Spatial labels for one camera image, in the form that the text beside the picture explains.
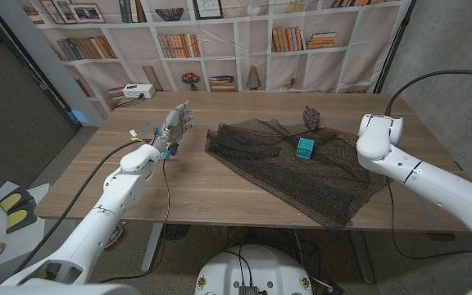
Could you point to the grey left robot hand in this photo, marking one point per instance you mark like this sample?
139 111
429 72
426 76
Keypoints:
174 127

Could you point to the black mesh netting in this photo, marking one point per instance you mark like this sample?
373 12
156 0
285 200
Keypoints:
269 172

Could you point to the teal cube block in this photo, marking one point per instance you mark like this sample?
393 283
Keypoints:
305 148

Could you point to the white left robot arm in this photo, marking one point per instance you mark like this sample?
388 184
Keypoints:
125 188

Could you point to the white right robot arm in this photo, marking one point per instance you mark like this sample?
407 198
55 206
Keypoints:
424 180

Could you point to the white power strip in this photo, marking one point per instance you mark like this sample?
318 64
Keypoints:
138 91

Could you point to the printed bookshelf backdrop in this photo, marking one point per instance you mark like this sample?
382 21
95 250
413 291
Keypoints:
228 53

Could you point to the dark round floor object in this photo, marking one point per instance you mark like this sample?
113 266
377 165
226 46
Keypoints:
177 231

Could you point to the white table leg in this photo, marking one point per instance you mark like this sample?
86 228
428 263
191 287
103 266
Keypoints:
153 246

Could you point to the purple toy grape bunch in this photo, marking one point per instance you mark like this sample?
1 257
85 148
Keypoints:
311 118

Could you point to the dark perforated partition panel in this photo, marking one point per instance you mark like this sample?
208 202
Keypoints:
14 123

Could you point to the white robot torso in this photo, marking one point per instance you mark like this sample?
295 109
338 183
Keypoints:
256 270

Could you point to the black and yellow foot pedal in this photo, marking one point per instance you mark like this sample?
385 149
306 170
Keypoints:
16 209

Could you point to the white floor platform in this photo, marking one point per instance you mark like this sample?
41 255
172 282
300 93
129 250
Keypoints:
19 246

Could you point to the grey table leg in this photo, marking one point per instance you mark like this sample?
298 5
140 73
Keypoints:
363 258

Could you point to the black backdrop stand pole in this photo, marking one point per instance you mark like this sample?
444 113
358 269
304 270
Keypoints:
391 49

